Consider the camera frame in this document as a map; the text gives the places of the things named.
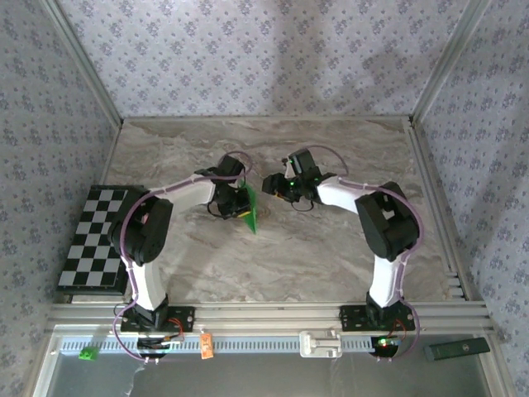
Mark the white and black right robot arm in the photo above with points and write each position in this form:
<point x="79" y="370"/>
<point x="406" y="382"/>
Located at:
<point x="388" y="285"/>

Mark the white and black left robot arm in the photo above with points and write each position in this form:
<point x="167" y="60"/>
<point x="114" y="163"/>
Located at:
<point x="151" y="289"/>

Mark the orange tag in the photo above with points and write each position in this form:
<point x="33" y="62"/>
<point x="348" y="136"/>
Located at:
<point x="206" y="346"/>

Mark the black and grey checkerboard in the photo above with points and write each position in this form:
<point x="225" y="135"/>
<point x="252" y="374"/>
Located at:
<point x="89" y="248"/>

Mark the round black controller board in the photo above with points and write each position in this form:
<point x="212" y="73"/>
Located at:
<point x="386" y="346"/>
<point x="155" y="346"/>

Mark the small green connector block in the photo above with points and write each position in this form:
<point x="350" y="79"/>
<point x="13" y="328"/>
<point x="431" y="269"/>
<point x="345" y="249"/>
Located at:
<point x="88" y="354"/>

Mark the black remote control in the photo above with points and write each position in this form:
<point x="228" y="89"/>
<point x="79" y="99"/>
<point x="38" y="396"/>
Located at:
<point x="456" y="349"/>

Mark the aluminium mounting rail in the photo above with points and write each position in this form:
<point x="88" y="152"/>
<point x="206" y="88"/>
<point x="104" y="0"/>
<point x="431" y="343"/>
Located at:
<point x="268" y="316"/>

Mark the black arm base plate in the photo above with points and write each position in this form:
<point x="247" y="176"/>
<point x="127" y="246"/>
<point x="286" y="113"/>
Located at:
<point x="186" y="318"/>
<point x="351" y="318"/>

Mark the white plastic bracket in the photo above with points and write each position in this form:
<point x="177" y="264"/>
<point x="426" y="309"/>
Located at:
<point x="320" y="344"/>

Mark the aluminium frame post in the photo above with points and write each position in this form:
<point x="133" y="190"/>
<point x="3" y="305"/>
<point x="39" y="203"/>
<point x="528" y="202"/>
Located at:
<point x="447" y="62"/>
<point x="91" y="70"/>

